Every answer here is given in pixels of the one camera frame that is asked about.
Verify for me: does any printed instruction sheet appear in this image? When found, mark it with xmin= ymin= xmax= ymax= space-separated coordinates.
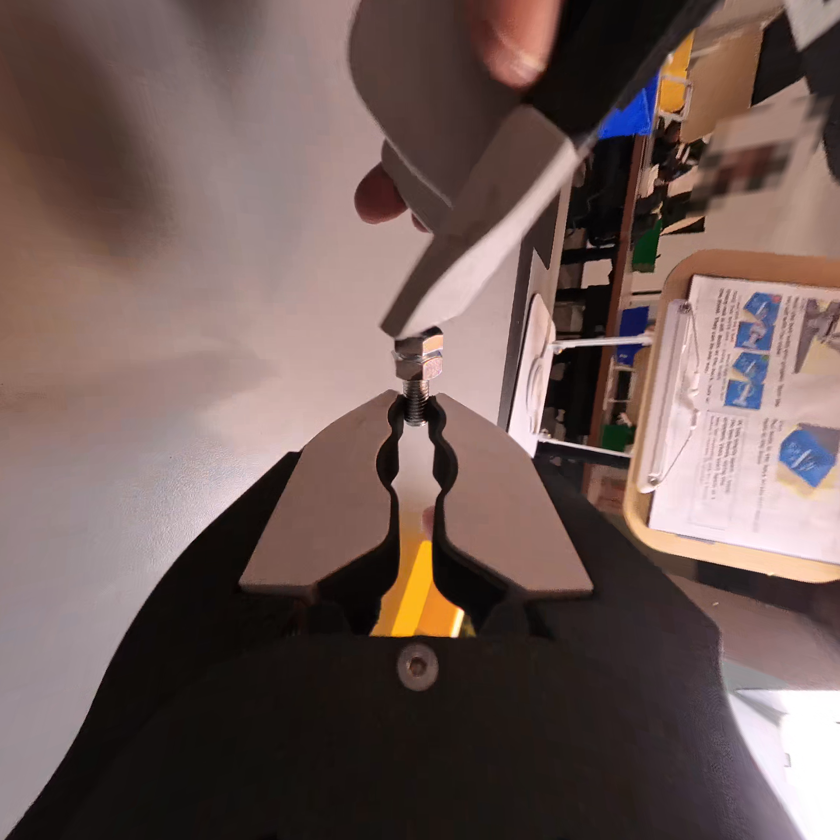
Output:
xmin=647 ymin=274 xmax=840 ymax=567

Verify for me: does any wooden board on white stand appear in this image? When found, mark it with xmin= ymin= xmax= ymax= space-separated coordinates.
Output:
xmin=656 ymin=25 xmax=767 ymax=143

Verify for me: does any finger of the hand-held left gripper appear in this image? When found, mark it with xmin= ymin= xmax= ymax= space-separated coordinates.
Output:
xmin=346 ymin=0 xmax=580 ymax=340
xmin=381 ymin=140 xmax=455 ymax=235

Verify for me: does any wooden office desk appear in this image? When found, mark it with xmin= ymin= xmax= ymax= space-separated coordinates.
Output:
xmin=586 ymin=130 xmax=652 ymax=462

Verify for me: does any person's left hand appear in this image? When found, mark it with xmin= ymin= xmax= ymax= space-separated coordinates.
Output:
xmin=354 ymin=0 xmax=567 ymax=232

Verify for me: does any small yellow bin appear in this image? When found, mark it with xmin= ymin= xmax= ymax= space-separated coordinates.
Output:
xmin=658 ymin=31 xmax=697 ymax=114

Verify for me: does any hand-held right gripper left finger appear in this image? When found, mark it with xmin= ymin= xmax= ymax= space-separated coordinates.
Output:
xmin=239 ymin=390 xmax=403 ymax=599

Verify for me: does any silver hex nut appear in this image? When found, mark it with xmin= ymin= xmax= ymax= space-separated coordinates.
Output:
xmin=391 ymin=350 xmax=447 ymax=383

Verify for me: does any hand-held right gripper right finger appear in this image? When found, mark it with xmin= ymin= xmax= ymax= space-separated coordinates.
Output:
xmin=430 ymin=392 xmax=595 ymax=601

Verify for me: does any small green bin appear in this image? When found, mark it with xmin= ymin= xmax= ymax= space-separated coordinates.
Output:
xmin=631 ymin=218 xmax=662 ymax=273

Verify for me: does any silver hex bolt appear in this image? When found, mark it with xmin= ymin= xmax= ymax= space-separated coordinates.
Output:
xmin=391 ymin=325 xmax=447 ymax=429

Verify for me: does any yellow plastic bin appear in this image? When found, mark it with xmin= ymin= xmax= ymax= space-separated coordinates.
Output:
xmin=369 ymin=511 xmax=475 ymax=639

